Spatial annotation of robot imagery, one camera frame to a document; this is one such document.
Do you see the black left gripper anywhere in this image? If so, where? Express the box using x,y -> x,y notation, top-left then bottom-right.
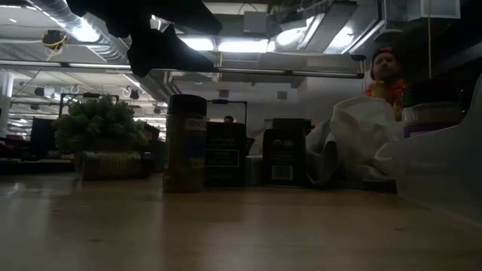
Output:
127,24 -> 215,78

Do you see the black-lid jar blue label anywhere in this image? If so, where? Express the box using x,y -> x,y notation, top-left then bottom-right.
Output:
163,93 -> 209,193

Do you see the black spice tin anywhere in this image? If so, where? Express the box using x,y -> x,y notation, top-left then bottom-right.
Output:
204,120 -> 249,189
262,127 -> 308,188

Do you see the black-lid jar purple label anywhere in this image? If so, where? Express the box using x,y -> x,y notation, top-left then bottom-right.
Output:
401,78 -> 464,139

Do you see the ceiling light panel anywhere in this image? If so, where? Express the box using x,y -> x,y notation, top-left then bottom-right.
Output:
217,38 -> 270,53
176,35 -> 215,52

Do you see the green artificial plant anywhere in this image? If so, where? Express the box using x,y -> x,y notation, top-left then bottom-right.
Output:
52,93 -> 150,155

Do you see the grey ceiling box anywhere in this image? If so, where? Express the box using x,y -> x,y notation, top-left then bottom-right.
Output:
243,11 -> 269,35

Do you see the black background box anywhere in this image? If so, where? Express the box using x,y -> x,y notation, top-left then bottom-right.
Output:
271,117 -> 313,132

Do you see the white pillar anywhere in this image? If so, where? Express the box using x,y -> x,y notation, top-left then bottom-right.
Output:
0,70 -> 15,139

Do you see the grey cloth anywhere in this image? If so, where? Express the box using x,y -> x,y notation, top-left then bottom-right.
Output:
304,129 -> 398,193

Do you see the white plastic bag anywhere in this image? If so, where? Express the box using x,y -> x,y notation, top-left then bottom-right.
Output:
305,96 -> 406,181

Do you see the clear plastic bin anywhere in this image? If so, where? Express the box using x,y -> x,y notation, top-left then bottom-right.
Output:
376,73 -> 482,229

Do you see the silver ceiling air duct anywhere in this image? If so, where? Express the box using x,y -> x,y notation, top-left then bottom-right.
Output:
32,0 -> 182,99

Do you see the yellow cord reel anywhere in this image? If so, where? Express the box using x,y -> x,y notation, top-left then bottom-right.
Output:
41,29 -> 69,52

